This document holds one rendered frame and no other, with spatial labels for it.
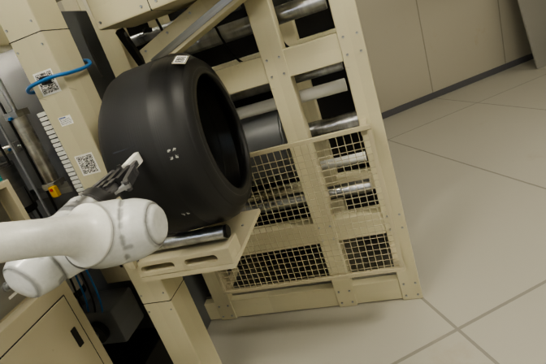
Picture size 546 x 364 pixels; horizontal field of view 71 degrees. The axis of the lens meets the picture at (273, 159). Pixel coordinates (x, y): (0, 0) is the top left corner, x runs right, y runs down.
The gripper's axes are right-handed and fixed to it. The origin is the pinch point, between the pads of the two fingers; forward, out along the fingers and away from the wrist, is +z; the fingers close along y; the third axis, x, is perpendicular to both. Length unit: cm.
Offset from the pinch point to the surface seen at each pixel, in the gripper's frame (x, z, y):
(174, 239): 34.3, 11.3, 9.5
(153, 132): -4.6, 6.5, -5.6
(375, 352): 130, 31, -39
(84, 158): 2.9, 23.0, 34.4
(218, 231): 34.3, 11.2, -7.0
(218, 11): -24, 66, -16
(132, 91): -14.7, 16.1, 0.4
